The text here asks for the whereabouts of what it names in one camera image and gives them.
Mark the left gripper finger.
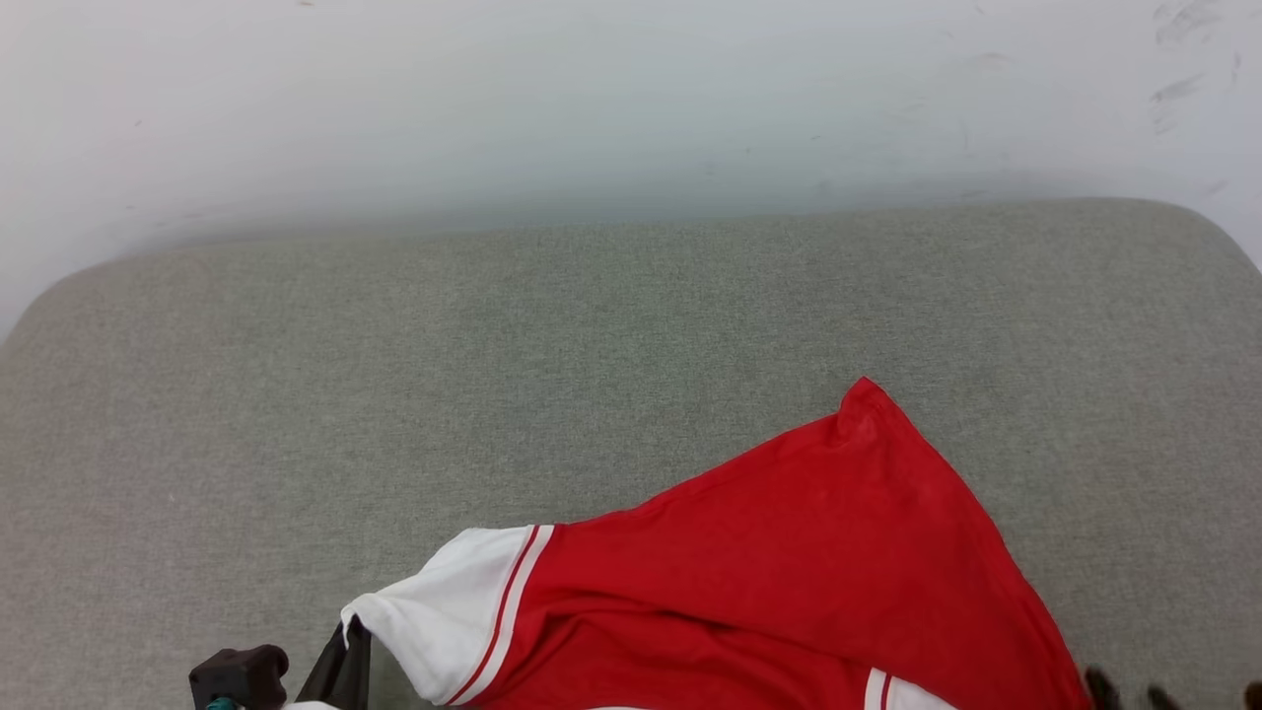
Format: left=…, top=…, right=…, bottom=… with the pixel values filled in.
left=296, top=618, right=374, bottom=710

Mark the red and white shirt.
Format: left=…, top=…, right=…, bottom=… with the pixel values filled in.
left=340, top=377, right=1095, bottom=710

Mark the grey fabric sofa cushion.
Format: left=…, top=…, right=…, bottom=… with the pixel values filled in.
left=0, top=197, right=1262, bottom=710

